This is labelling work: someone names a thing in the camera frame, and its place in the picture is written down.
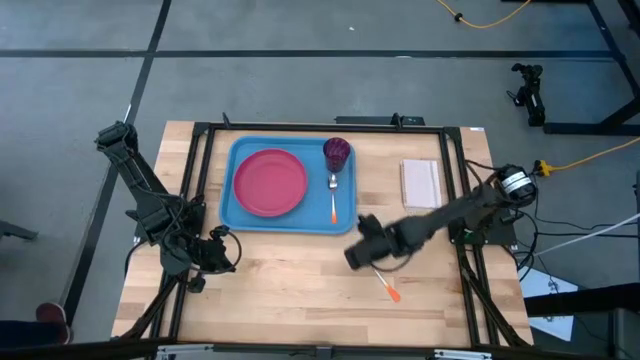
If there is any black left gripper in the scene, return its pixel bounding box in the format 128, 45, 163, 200
187, 225, 236, 294

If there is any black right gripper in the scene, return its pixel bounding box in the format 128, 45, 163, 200
344, 213, 416, 271

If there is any orange-handled metal fork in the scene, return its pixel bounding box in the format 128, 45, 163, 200
372, 268, 402, 304

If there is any orange-handled metal spoon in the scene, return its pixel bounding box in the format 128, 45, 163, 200
327, 172, 340, 226

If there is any red round plate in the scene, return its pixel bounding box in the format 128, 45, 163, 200
233, 148, 309, 218

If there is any magenta faceted cup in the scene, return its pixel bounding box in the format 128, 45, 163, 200
322, 137, 352, 174

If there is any blue plastic tray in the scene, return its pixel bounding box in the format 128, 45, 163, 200
218, 135, 358, 236

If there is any beige folded napkin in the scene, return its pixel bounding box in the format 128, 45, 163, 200
399, 158, 444, 211

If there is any black crossbar with silver brackets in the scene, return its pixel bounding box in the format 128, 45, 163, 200
0, 337, 640, 360

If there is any white paper sheet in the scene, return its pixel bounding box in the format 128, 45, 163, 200
519, 268, 580, 343

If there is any person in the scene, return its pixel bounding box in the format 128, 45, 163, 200
0, 301, 76, 350

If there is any black stand foot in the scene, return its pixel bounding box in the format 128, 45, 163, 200
0, 219, 39, 242

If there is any black beam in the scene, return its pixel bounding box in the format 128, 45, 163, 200
523, 282, 640, 318

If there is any black floor stand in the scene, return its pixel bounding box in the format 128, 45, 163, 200
502, 0, 640, 137

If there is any black aluminium table frame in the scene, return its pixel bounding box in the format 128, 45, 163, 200
119, 113, 534, 351

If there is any black cable bundle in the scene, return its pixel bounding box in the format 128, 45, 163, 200
514, 197, 640, 282

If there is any white cable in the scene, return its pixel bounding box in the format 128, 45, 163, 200
530, 213, 640, 259

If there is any yellow extension cable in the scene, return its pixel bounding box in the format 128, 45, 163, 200
433, 0, 533, 30
532, 136, 640, 178

